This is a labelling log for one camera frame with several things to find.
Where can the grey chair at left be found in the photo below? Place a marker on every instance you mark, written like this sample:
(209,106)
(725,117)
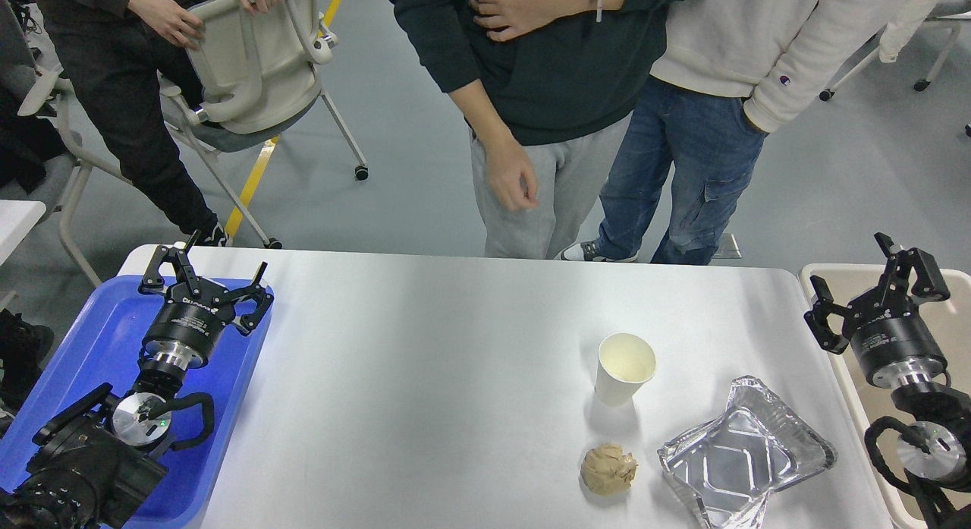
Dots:
(43,159)

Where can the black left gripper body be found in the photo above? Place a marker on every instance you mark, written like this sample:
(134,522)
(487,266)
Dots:
(185,332)

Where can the person in blue jeans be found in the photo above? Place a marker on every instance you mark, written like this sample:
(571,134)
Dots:
(733,72)

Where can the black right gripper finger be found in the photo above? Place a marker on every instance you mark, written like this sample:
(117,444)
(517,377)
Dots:
(824,306)
(911,275)

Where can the person in grey sweatpants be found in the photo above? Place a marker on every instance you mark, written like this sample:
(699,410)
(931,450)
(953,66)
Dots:
(546,88)

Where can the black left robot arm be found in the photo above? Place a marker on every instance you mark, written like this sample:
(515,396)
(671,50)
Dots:
(128,425)

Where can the person in black clothes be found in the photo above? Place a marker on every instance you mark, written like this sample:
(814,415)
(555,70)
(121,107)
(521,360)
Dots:
(114,52)

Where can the blue plastic tray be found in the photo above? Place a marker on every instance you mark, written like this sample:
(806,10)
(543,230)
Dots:
(102,346)

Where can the beige office chair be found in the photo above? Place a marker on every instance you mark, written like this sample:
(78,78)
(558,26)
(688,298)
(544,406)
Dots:
(260,73)

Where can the crumpled brown paper ball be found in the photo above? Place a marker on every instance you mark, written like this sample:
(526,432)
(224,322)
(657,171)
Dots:
(607,469)

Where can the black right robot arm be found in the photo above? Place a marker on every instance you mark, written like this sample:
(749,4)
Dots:
(928,456)

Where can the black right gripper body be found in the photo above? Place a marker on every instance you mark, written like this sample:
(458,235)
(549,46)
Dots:
(890,340)

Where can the white paper cup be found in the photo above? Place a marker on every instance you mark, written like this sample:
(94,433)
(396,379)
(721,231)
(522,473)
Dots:
(625,363)

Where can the white side table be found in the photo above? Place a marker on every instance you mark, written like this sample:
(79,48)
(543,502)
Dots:
(18,217)

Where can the aluminium foil tray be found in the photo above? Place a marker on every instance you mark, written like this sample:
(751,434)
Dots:
(725,470)

